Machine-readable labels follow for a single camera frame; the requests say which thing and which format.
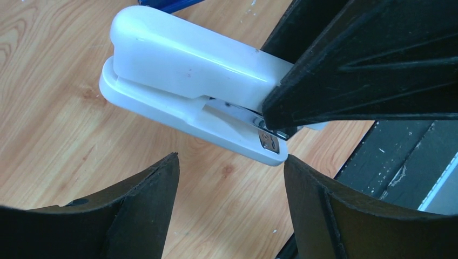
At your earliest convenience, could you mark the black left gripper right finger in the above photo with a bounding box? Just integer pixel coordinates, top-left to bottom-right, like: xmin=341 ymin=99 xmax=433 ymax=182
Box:
xmin=284 ymin=155 xmax=457 ymax=258

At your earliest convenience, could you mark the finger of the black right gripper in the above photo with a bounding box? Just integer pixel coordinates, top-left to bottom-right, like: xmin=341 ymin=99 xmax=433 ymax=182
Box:
xmin=261 ymin=0 xmax=457 ymax=130

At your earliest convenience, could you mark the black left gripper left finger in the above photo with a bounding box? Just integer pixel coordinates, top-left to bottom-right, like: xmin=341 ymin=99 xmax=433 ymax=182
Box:
xmin=1 ymin=153 xmax=180 ymax=258

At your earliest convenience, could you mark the blue stapler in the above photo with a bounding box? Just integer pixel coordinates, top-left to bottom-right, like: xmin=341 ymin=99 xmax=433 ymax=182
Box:
xmin=138 ymin=0 xmax=203 ymax=13

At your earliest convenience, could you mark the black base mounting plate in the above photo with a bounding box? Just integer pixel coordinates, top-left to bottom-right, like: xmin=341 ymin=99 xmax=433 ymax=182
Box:
xmin=336 ymin=120 xmax=457 ymax=209

